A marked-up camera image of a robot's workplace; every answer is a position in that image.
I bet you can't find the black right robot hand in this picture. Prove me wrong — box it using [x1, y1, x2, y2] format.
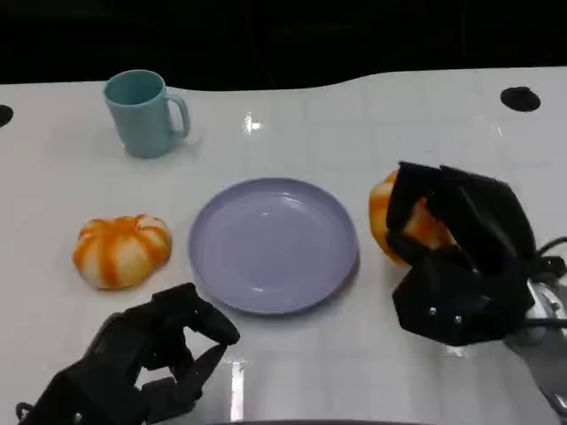
[384, 161, 540, 346]

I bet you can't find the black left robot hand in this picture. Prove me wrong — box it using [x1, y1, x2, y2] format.
[27, 282, 241, 425]

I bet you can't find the small orange white bread roll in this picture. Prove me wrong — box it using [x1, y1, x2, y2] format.
[369, 170, 457, 267]

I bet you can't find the large orange white bread roll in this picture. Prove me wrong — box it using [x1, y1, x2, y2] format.
[72, 213, 173, 291]

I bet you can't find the lilac plate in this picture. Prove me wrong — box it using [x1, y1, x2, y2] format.
[188, 177, 360, 316]

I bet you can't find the pale green mug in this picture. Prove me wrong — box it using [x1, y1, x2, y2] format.
[103, 69, 192, 158]

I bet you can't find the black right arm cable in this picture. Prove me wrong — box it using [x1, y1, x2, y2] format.
[529, 236, 567, 284]

